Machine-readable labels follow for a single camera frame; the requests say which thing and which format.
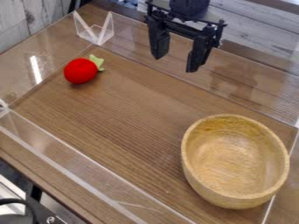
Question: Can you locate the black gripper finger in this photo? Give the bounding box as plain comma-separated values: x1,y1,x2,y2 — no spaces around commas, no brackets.
149,17,171,60
186,35,213,73

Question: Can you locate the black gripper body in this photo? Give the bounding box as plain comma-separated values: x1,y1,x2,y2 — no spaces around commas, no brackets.
146,0,229,40

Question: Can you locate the red felt strawberry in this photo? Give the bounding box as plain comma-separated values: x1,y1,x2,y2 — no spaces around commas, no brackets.
63,54,105,84

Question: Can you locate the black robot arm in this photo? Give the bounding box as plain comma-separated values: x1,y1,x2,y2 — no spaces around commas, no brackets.
145,0,229,73

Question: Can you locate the light wooden bowl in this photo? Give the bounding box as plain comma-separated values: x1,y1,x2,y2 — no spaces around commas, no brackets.
182,114,290,210

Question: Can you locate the clear acrylic corner bracket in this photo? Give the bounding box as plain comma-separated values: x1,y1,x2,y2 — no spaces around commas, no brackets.
73,11,115,46

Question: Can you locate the clear acrylic tray wall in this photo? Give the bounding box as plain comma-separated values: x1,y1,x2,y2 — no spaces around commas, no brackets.
0,16,299,224

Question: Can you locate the black table leg bracket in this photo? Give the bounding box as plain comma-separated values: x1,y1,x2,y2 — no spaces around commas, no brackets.
26,184,74,224

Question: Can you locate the black cable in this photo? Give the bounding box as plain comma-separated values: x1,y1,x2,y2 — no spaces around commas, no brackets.
0,198,41,224

